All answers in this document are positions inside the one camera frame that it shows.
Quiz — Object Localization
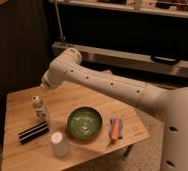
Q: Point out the small white bottle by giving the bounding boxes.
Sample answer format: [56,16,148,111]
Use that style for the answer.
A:
[32,96,50,122]

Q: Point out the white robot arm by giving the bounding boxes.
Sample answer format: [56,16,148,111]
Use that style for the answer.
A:
[41,48,188,171]

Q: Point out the green bowl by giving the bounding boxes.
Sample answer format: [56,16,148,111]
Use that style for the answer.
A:
[67,107,103,140]

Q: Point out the orange grey marker bundle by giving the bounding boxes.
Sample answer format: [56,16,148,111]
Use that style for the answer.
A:
[109,118,123,140]

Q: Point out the wooden table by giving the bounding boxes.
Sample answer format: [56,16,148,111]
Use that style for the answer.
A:
[1,69,150,171]

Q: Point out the white paper cup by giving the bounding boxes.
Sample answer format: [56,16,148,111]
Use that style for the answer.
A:
[51,132,69,157]

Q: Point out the white metal shelf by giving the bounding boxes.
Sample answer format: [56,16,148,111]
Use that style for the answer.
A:
[46,0,188,81]

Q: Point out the black white striped box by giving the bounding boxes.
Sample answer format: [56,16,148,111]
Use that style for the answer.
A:
[19,122,50,144]

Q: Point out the black handle on shelf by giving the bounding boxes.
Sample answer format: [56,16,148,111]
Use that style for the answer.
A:
[150,56,180,65]

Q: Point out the metal shelf post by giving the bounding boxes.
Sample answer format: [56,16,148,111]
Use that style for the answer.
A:
[54,0,66,46]

